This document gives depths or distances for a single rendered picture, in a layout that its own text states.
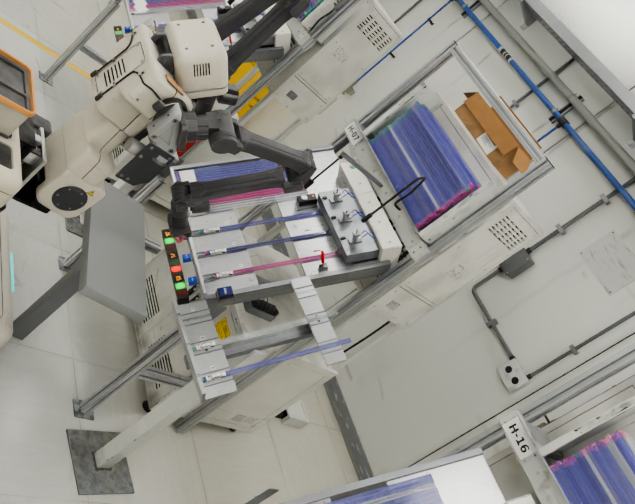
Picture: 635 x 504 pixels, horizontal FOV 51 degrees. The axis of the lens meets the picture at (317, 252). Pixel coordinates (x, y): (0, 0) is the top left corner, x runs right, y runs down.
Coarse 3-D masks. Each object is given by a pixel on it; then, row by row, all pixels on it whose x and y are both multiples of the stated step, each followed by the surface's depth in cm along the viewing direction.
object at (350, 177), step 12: (348, 168) 274; (348, 180) 269; (360, 180) 270; (360, 192) 265; (372, 192) 266; (360, 204) 261; (372, 204) 262; (384, 216) 258; (372, 228) 253; (384, 228) 254; (384, 240) 250; (396, 240) 250; (384, 252) 248; (396, 252) 251
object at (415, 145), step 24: (408, 120) 267; (432, 120) 263; (384, 144) 270; (408, 144) 262; (432, 144) 255; (384, 168) 265; (408, 168) 258; (432, 168) 251; (456, 168) 245; (408, 192) 254; (432, 192) 247; (456, 192) 241; (432, 216) 245
